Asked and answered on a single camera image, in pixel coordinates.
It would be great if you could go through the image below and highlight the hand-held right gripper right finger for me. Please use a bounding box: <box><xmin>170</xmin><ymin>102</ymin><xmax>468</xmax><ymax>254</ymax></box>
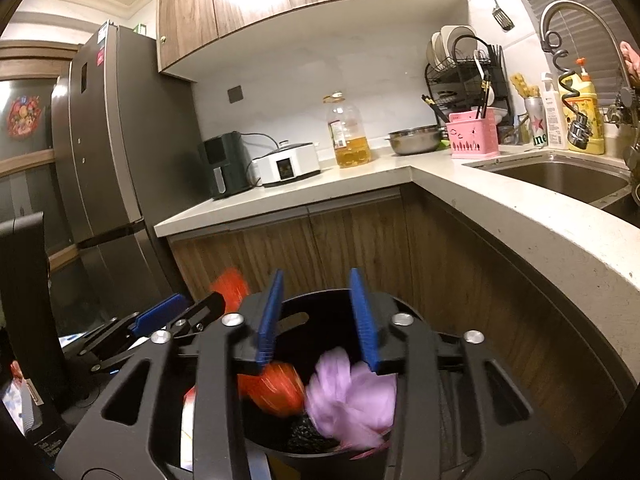
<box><xmin>349</xmin><ymin>267</ymin><xmax>568</xmax><ymax>480</ymax></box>

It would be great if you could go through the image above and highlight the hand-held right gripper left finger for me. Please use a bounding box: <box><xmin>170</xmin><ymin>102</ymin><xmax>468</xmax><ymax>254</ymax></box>
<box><xmin>54</xmin><ymin>268</ymin><xmax>285</xmax><ymax>480</ymax></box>

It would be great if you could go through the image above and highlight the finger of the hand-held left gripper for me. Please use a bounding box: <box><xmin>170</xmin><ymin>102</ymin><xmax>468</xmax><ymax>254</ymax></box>
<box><xmin>62</xmin><ymin>292</ymin><xmax>192</xmax><ymax>359</ymax></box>
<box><xmin>89</xmin><ymin>292</ymin><xmax>227</xmax><ymax>374</ymax></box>

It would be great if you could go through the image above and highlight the black trash bin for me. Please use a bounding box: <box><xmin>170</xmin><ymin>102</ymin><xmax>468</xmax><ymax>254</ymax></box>
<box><xmin>165</xmin><ymin>287</ymin><xmax>451</xmax><ymax>480</ymax></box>

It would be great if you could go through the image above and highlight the red plastic bag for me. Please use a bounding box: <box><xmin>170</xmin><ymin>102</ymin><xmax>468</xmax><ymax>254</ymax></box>
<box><xmin>237</xmin><ymin>360</ymin><xmax>306</xmax><ymax>417</ymax></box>

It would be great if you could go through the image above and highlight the purple plastic bag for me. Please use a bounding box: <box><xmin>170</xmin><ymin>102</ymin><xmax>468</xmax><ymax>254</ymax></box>
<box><xmin>305</xmin><ymin>345</ymin><xmax>398</xmax><ymax>451</ymax></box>

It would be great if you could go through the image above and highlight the pink patterned paper cup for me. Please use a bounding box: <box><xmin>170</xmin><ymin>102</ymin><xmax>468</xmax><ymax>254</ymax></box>
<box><xmin>182</xmin><ymin>385</ymin><xmax>199</xmax><ymax>472</ymax></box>

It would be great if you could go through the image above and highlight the squat black plastic bag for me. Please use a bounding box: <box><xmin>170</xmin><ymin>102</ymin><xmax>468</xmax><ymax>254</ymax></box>
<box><xmin>286</xmin><ymin>412</ymin><xmax>341</xmax><ymax>453</ymax></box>

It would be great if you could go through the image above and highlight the pink plastic bag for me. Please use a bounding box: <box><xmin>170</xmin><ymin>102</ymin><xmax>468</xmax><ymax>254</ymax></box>
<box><xmin>350</xmin><ymin>440</ymin><xmax>391</xmax><ymax>461</ymax></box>

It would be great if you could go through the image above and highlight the kitchen counter with wooden cabinets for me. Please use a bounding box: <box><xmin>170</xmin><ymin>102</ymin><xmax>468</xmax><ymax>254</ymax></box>
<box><xmin>154</xmin><ymin>147</ymin><xmax>640</xmax><ymax>480</ymax></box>

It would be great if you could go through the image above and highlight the wooden glass door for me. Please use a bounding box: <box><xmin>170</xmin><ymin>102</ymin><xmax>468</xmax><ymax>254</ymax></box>
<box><xmin>0</xmin><ymin>40</ymin><xmax>83</xmax><ymax>261</ymax></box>

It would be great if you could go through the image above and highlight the black air fryer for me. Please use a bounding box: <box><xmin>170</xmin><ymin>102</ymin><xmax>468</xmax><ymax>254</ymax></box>
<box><xmin>197</xmin><ymin>131</ymin><xmax>253</xmax><ymax>198</ymax></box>

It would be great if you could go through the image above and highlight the white rice cooker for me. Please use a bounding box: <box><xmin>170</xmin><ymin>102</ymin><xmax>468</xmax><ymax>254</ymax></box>
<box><xmin>250</xmin><ymin>141</ymin><xmax>321</xmax><ymax>187</ymax></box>

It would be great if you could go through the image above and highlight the red round door decoration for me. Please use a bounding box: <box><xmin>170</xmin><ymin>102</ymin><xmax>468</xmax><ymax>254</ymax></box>
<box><xmin>7</xmin><ymin>94</ymin><xmax>43</xmax><ymax>137</ymax></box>

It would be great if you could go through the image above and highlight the grey refrigerator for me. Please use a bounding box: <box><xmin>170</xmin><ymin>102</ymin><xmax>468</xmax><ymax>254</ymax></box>
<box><xmin>50</xmin><ymin>24</ymin><xmax>203</xmax><ymax>311</ymax></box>

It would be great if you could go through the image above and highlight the cooking oil bottle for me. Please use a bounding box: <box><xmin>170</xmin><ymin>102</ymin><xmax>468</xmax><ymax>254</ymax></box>
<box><xmin>322</xmin><ymin>91</ymin><xmax>373</xmax><ymax>168</ymax></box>

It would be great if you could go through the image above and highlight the steel mixing bowl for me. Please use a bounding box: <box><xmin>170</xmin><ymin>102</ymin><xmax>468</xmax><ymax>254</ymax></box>
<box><xmin>386</xmin><ymin>125</ymin><xmax>443</xmax><ymax>156</ymax></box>

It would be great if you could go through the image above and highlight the pink utensil holder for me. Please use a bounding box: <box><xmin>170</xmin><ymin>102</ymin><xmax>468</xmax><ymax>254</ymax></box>
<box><xmin>446</xmin><ymin>107</ymin><xmax>501</xmax><ymax>160</ymax></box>

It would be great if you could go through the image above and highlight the steel sink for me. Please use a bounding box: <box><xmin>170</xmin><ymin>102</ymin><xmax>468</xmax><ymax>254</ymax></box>
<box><xmin>462</xmin><ymin>152</ymin><xmax>640</xmax><ymax>226</ymax></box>

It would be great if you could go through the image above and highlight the black dish rack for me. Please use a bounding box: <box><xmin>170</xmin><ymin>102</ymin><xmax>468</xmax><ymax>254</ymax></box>
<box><xmin>425</xmin><ymin>25</ymin><xmax>516</xmax><ymax>131</ymax></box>

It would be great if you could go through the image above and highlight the beer can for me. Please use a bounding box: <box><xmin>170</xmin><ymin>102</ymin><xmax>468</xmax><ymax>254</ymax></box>
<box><xmin>524</xmin><ymin>96</ymin><xmax>548</xmax><ymax>147</ymax></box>

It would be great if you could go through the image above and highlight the white soap bottle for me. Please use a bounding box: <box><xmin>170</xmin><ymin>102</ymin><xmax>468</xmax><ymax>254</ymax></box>
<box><xmin>541</xmin><ymin>72</ymin><xmax>568</xmax><ymax>150</ymax></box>

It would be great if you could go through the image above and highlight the white plate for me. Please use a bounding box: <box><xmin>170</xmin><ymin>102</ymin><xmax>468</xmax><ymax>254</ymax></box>
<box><xmin>430</xmin><ymin>30</ymin><xmax>448</xmax><ymax>68</ymax></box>
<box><xmin>440</xmin><ymin>25</ymin><xmax>478</xmax><ymax>61</ymax></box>

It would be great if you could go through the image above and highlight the yellow detergent bottle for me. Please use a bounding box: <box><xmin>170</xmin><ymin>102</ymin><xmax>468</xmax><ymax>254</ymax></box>
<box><xmin>565</xmin><ymin>57</ymin><xmax>606</xmax><ymax>155</ymax></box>

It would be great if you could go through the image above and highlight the pink dish cloth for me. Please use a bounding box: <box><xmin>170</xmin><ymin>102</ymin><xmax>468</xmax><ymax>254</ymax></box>
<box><xmin>619</xmin><ymin>40</ymin><xmax>640</xmax><ymax>86</ymax></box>

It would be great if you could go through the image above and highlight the steel kitchen faucet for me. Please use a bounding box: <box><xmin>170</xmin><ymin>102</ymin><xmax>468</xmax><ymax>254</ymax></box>
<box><xmin>539</xmin><ymin>1</ymin><xmax>640</xmax><ymax>171</ymax></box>

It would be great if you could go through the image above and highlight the black power cable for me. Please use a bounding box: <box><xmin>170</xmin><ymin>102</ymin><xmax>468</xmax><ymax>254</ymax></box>
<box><xmin>241</xmin><ymin>132</ymin><xmax>281</xmax><ymax>186</ymax></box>

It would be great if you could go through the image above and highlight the coiled faucet sprayer hose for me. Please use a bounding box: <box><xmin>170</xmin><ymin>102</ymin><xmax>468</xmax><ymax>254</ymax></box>
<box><xmin>545</xmin><ymin>30</ymin><xmax>596</xmax><ymax>152</ymax></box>

